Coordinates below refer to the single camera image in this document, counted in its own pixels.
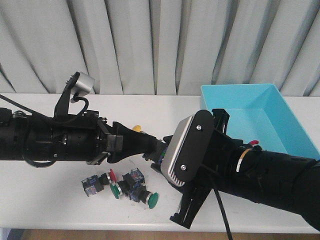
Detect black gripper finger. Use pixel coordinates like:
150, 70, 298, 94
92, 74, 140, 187
107, 150, 160, 164
112, 121, 163, 148

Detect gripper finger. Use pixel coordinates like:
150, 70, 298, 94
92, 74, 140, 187
169, 184, 211, 229
150, 162, 175, 185

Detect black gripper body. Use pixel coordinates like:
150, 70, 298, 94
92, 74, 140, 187
86, 117, 124, 165
184, 109, 243, 196

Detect yellow mushroom push button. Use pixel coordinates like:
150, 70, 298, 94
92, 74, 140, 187
132, 124, 171, 166

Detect red push button sideways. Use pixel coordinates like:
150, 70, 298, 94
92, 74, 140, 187
81, 168, 117, 197

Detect red mushroom push button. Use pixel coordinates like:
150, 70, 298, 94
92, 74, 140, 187
248, 140, 260, 148

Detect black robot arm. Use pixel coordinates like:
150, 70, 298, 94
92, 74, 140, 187
0, 108, 167, 168
107, 108, 320, 229

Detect light blue plastic box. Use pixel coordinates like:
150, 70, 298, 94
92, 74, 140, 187
200, 84, 320, 160

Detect green mushroom push button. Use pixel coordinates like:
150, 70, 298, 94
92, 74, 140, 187
110, 168, 145, 200

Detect grey pleated curtain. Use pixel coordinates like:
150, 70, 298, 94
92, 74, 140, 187
0, 0, 320, 97

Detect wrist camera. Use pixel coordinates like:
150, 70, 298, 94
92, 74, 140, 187
54, 71, 95, 119
160, 110, 215, 187

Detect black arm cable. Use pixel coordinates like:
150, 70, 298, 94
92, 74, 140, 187
0, 93, 91, 169
212, 187, 233, 240

